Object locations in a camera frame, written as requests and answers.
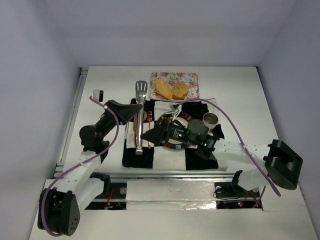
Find dark rimmed round plate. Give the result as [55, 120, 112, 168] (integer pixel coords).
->
[155, 111, 193, 150]

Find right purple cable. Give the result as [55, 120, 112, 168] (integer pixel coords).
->
[178, 98, 281, 208]

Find metal cup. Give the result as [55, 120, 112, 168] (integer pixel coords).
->
[202, 112, 219, 131]

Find silver metal tongs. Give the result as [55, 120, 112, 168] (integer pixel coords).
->
[135, 80, 148, 155]

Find copper spoon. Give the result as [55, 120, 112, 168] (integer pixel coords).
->
[143, 111, 148, 123]

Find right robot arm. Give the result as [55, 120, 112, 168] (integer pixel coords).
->
[140, 118, 303, 191]

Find yellow oval bread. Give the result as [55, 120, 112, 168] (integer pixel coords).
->
[154, 78, 173, 100]

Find brown round bread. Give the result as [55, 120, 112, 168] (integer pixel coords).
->
[171, 82, 189, 100]

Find black white checkered cloth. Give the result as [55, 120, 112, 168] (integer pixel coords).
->
[122, 100, 228, 172]

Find aluminium rail frame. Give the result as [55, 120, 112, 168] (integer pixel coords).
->
[51, 66, 283, 203]

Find purple cable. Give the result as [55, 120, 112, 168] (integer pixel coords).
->
[178, 98, 281, 208]
[39, 96, 120, 236]

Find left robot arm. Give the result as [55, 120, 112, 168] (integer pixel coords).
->
[37, 100, 143, 237]

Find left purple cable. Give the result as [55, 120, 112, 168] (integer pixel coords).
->
[39, 96, 120, 236]

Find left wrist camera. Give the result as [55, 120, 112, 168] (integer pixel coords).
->
[92, 89, 104, 103]

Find copper fork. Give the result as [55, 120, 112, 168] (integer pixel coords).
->
[147, 110, 153, 149]

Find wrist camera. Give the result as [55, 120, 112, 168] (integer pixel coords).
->
[169, 102, 182, 121]
[92, 89, 104, 103]

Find copper knife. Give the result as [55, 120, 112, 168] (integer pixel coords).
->
[133, 114, 138, 148]

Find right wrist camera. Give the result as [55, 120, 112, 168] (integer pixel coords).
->
[169, 102, 182, 121]

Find floral rectangular tray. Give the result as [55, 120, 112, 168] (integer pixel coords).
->
[148, 72, 200, 102]

